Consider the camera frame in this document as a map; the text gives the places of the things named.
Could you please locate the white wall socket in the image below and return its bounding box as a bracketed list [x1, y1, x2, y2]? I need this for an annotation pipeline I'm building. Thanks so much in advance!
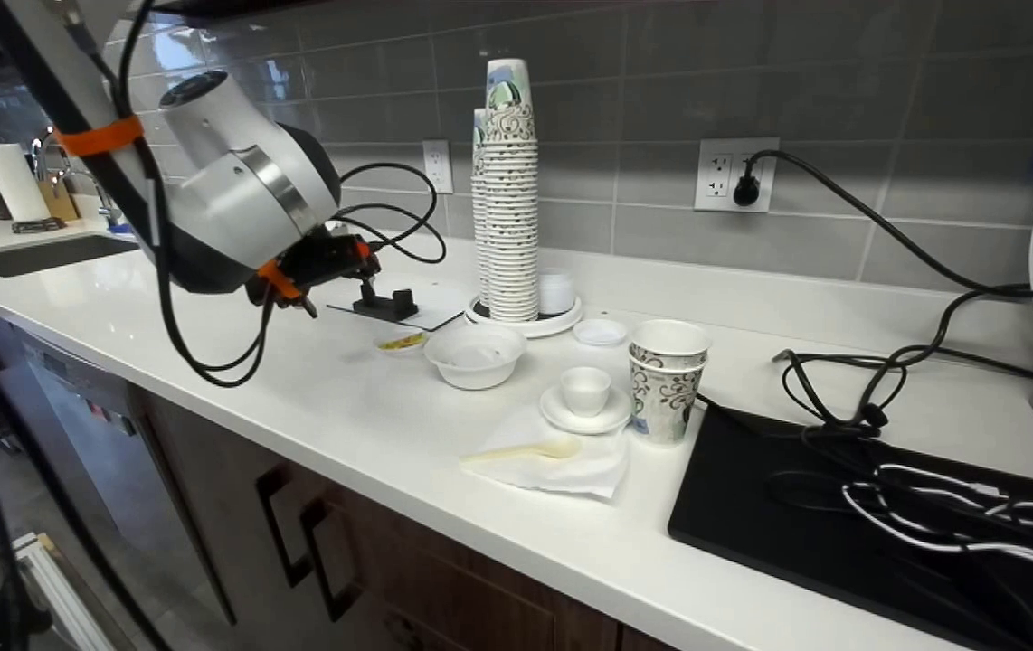
[694, 137, 781, 214]
[422, 139, 455, 195]

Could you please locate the paper towel roll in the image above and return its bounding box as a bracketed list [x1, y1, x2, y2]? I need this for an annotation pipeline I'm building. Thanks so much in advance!
[0, 140, 65, 235]

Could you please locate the round white tray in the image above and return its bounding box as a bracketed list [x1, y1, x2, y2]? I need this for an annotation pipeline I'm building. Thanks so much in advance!
[465, 294, 585, 340]

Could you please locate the white napkin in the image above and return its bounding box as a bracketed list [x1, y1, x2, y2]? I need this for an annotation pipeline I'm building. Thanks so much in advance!
[459, 405, 631, 501]

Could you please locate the small white cup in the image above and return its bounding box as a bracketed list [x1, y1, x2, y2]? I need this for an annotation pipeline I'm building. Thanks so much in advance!
[538, 271, 577, 316]
[560, 366, 613, 418]

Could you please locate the white bowl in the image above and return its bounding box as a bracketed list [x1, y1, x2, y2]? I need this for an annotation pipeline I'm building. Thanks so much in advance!
[424, 323, 528, 392]

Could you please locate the sink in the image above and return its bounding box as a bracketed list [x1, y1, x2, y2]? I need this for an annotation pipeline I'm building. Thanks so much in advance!
[0, 232, 141, 279]

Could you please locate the cream plastic spoon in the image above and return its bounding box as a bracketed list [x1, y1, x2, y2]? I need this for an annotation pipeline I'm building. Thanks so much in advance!
[461, 438, 583, 465]

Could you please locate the black holder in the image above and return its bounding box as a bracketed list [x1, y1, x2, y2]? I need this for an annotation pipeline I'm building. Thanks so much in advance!
[352, 278, 421, 323]

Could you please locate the black mat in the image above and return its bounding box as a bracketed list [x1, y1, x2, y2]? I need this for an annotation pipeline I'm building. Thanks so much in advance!
[668, 401, 1033, 651]

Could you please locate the tall stack of paper cups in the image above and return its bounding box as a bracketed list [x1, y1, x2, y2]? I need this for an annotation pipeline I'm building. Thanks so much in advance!
[470, 59, 541, 323]

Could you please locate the white saucer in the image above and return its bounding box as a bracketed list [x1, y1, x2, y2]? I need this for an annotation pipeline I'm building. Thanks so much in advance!
[539, 384, 634, 437]

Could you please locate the stainless dishwasher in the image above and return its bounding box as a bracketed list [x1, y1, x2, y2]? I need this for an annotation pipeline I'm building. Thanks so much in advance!
[0, 316, 239, 634]

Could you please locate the small white lid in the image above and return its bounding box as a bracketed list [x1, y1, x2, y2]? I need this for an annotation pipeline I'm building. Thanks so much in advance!
[573, 318, 630, 348]

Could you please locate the black cable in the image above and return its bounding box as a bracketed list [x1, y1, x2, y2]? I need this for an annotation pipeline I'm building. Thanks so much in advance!
[732, 149, 1033, 580]

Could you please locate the black door handle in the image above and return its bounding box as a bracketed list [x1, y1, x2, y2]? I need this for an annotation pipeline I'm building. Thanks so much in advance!
[255, 464, 315, 590]
[300, 499, 365, 624]

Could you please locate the tap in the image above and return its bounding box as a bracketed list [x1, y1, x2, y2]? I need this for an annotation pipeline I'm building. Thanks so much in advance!
[31, 127, 118, 229]

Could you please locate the brown cabinet door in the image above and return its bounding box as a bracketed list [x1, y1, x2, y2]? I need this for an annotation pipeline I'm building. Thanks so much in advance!
[126, 380, 341, 651]
[295, 470, 623, 651]

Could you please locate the stack of patterned paper cups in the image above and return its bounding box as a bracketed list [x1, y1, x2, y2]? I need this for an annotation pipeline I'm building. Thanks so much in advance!
[628, 319, 714, 447]

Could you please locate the small white dish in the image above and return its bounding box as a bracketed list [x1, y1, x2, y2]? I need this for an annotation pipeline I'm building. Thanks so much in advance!
[374, 331, 431, 356]

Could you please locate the white board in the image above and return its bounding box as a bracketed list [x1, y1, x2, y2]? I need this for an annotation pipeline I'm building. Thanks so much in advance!
[325, 274, 474, 332]

